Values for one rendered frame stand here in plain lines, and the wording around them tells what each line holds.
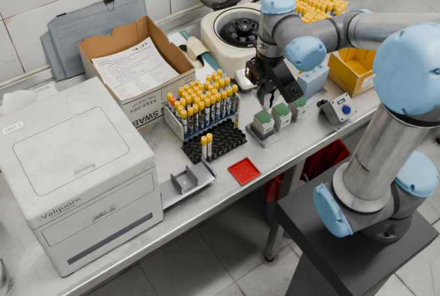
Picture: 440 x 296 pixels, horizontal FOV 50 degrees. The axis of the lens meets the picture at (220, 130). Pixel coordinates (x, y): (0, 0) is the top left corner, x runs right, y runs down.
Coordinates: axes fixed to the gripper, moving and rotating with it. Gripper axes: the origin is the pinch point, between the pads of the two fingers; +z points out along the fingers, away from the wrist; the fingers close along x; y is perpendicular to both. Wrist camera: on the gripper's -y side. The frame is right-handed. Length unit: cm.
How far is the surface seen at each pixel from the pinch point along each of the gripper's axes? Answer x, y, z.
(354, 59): -45.6, 6.4, 11.9
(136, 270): 41, 24, 100
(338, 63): -32.8, 4.0, 4.7
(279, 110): -6.1, 1.2, 6.0
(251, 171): 10.9, -7.1, 12.6
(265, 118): 0.1, 0.6, 4.6
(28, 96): 50, 45, 2
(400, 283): -46, -49, 101
